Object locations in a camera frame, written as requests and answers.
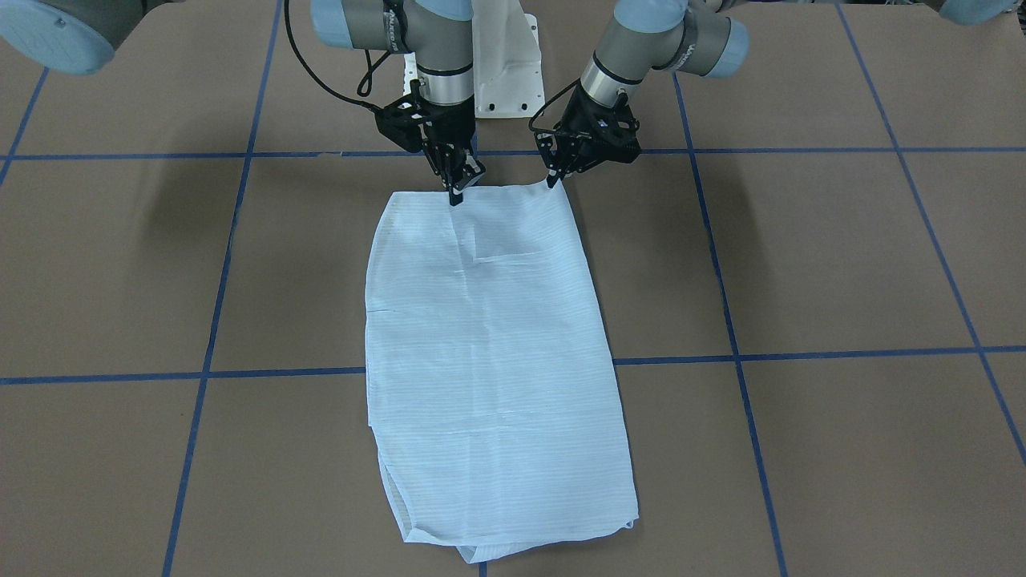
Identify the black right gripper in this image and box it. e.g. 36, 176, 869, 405
374, 80, 485, 207

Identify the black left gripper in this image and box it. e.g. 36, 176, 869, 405
535, 80, 642, 189

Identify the light blue button-up shirt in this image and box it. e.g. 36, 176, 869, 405
364, 182, 639, 563

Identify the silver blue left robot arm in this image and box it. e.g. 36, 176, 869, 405
538, 1, 1024, 191

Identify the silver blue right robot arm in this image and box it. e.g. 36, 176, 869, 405
2, 1, 485, 205

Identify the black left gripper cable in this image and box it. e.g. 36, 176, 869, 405
527, 79, 583, 137

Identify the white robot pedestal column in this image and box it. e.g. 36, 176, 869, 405
406, 1, 543, 119

